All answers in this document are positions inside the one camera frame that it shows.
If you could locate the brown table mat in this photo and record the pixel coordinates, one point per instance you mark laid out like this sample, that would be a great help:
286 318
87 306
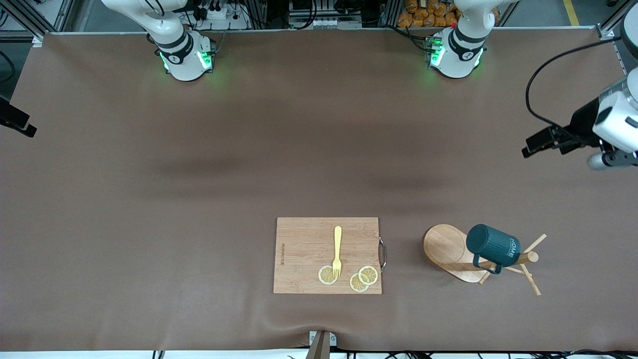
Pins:
149 259

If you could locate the bamboo cutting board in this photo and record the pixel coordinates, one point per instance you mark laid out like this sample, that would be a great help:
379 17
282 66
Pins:
304 249

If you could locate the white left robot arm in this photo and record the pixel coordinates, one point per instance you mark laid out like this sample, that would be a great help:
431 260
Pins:
458 55

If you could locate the metal table clamp bracket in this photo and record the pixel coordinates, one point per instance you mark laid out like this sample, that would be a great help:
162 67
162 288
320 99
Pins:
314 338

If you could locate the aluminium frame post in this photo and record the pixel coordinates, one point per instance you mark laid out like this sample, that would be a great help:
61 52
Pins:
605 32
30 20

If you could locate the orange packets pile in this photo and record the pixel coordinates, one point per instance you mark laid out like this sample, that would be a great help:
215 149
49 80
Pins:
413 12

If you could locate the wooden mug tree rack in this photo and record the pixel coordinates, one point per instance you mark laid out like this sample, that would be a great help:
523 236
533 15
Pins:
446 249

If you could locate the brown tapered pole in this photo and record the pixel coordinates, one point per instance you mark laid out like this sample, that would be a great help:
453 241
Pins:
320 349

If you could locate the yellow plastic fork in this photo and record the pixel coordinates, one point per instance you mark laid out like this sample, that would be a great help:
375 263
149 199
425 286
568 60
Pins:
338 242

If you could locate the lemon slice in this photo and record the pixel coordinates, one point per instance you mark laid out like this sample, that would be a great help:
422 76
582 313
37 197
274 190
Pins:
356 285
326 275
369 274

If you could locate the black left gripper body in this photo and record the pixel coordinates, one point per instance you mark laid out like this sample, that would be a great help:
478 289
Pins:
582 123

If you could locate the white power strip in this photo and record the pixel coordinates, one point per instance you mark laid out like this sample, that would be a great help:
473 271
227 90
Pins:
224 17

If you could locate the dark green enamel mug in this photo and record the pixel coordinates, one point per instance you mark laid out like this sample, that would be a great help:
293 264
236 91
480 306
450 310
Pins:
491 244

